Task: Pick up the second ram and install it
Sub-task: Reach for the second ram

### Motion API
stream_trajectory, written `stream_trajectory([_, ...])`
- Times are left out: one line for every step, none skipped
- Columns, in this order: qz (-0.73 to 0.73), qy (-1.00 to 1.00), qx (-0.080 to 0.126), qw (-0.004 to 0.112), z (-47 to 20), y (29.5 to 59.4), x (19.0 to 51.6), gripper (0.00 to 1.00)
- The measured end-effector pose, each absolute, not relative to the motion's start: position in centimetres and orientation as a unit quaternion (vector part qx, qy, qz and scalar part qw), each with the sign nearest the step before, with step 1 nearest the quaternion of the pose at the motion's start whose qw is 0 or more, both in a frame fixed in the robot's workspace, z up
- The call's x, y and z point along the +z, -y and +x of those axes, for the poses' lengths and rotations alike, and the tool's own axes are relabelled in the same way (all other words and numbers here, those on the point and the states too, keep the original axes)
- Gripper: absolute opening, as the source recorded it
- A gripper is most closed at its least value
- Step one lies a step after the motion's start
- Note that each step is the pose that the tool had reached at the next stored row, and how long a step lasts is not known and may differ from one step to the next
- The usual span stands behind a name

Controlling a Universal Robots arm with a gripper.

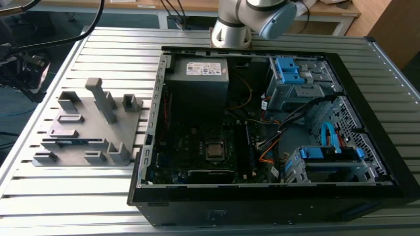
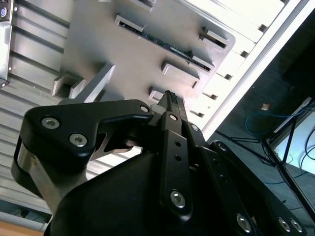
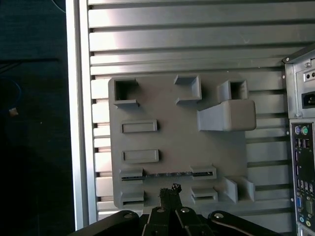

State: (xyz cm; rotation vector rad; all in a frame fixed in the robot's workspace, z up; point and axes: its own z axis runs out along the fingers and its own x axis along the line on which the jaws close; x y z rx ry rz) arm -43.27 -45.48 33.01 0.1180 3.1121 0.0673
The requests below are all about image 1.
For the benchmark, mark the grey parts rack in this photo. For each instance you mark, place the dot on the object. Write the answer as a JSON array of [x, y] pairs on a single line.
[[94, 127]]

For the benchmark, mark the black graphics card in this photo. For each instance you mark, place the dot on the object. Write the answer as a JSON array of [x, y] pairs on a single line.
[[209, 177]]

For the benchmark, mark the wooden desk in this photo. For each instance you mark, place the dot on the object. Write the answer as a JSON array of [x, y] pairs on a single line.
[[328, 11]]

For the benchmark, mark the CPU socket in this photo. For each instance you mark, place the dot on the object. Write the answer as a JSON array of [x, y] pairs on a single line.
[[216, 141]]

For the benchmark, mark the silver CPU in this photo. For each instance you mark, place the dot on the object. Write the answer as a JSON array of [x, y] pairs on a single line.
[[216, 150]]

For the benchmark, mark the grey metal drive cage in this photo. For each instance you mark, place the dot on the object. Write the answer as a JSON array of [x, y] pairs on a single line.
[[305, 93]]

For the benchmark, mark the RAM stick with blue label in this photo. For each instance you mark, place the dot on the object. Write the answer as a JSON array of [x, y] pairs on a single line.
[[70, 142]]

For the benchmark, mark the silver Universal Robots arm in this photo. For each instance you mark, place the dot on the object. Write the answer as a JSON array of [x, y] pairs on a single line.
[[229, 34]]

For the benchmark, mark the black open PC case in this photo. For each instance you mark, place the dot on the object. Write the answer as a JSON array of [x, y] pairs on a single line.
[[262, 194]]

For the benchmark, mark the wooden cabinet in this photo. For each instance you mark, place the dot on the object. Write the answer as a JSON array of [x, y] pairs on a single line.
[[393, 29]]

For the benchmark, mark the grey power supply unit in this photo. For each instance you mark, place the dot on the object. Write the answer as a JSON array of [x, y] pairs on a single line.
[[196, 91]]

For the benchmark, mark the blue carrier with black disk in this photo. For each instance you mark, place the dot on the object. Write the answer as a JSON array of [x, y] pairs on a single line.
[[314, 152]]

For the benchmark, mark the grey metal disk bay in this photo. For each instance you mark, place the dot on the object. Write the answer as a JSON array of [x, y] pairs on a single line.
[[328, 167]]

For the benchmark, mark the dark green motherboard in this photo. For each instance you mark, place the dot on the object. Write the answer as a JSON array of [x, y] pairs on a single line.
[[182, 152]]

